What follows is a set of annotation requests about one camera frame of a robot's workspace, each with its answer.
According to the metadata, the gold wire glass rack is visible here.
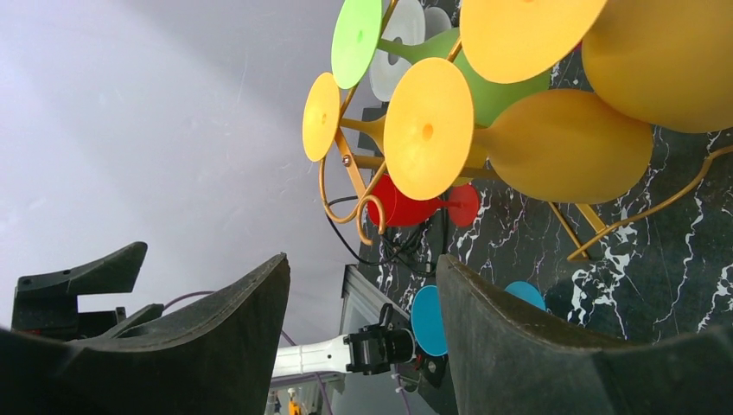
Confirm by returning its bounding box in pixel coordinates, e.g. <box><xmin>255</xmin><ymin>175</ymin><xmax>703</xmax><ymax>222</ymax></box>
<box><xmin>318</xmin><ymin>0</ymin><xmax>733</xmax><ymax>264</ymax></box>

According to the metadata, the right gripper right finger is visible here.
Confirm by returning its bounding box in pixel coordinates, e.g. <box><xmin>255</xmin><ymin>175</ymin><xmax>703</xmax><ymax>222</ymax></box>
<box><xmin>436</xmin><ymin>255</ymin><xmax>732</xmax><ymax>414</ymax></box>

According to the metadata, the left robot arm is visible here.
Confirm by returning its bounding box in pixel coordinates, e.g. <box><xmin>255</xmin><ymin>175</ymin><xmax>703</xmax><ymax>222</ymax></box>
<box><xmin>11</xmin><ymin>241</ymin><xmax>416</xmax><ymax>377</ymax></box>

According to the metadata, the white filament spool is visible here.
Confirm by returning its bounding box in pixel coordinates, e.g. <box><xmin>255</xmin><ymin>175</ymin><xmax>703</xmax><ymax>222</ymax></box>
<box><xmin>368</xmin><ymin>0</ymin><xmax>452</xmax><ymax>102</ymax></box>

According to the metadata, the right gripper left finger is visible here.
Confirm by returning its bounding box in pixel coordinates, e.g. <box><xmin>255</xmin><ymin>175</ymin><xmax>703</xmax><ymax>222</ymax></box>
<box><xmin>1</xmin><ymin>253</ymin><xmax>290</xmax><ymax>414</ymax></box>

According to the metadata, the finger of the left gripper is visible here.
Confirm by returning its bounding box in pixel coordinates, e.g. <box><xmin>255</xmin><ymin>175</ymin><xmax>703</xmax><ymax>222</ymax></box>
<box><xmin>11</xmin><ymin>241</ymin><xmax>148</xmax><ymax>338</ymax></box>

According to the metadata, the orange glass yellow base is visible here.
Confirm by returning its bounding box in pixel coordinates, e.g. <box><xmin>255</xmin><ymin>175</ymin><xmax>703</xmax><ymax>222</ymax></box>
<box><xmin>302</xmin><ymin>72</ymin><xmax>386</xmax><ymax>162</ymax></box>
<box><xmin>459</xmin><ymin>0</ymin><xmax>732</xmax><ymax>133</ymax></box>
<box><xmin>383</xmin><ymin>58</ymin><xmax>653</xmax><ymax>204</ymax></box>

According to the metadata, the blue wine glass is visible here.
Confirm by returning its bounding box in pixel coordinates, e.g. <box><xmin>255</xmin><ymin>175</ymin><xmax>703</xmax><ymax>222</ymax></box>
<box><xmin>411</xmin><ymin>281</ymin><xmax>547</xmax><ymax>357</ymax></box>

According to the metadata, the red wine glass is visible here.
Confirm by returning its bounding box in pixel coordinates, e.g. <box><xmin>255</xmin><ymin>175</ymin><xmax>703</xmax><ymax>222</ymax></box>
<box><xmin>372</xmin><ymin>175</ymin><xmax>481</xmax><ymax>227</ymax></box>

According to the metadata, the black coiled cable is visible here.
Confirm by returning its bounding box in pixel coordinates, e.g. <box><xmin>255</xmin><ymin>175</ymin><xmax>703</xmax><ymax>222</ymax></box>
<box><xmin>325</xmin><ymin>195</ymin><xmax>450</xmax><ymax>276</ymax></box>

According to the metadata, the green wine glass pale base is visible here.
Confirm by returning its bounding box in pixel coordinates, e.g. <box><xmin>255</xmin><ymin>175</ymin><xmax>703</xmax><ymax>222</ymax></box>
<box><xmin>330</xmin><ymin>0</ymin><xmax>552</xmax><ymax>128</ymax></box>

